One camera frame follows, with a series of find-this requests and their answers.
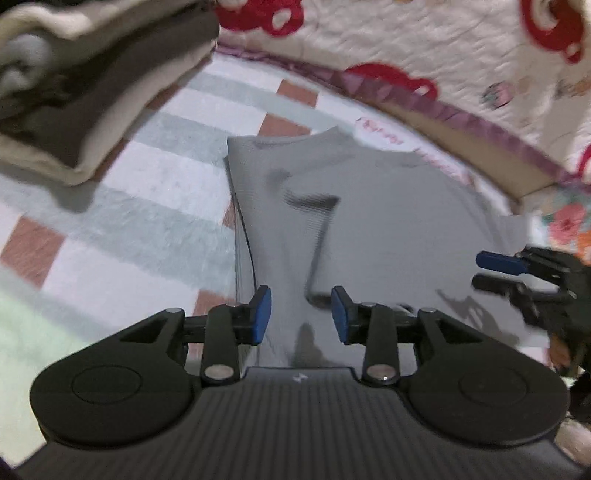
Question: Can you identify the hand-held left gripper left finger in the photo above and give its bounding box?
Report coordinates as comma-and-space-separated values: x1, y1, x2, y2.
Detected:
119, 285, 273, 387

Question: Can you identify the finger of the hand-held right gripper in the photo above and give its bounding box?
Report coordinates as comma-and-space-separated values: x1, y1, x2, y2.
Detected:
471, 273, 529, 297
475, 250, 532, 275

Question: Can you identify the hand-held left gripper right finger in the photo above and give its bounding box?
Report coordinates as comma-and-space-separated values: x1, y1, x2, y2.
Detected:
331, 285, 491, 387

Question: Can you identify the grey printed shirt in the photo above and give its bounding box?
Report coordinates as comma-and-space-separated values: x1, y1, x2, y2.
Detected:
224, 127, 533, 370

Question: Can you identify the stack of folded clothes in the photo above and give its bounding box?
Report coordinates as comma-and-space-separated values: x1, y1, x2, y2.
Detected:
0, 0, 221, 188

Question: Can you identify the person's right hand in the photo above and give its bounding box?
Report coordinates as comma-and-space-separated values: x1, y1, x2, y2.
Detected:
549, 333, 579, 371

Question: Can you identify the floral bed sheet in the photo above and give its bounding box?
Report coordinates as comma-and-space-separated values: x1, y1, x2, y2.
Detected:
517, 143, 591, 269

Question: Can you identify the cream bed base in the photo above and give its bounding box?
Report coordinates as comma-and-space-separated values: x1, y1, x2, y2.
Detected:
383, 99, 560, 200

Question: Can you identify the checked floor mat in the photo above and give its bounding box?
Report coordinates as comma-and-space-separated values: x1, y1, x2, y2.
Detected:
0, 53, 522, 464

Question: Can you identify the white bear print quilt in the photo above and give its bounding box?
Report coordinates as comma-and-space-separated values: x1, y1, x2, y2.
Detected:
215, 0, 591, 184

